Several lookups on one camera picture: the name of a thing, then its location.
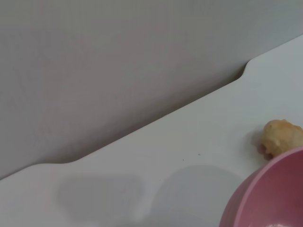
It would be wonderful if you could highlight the pink plastic bowl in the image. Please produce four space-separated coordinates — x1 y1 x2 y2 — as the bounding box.
218 146 303 227

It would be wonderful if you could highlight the long golden bread loaf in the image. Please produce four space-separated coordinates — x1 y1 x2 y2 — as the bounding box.
260 119 303 161

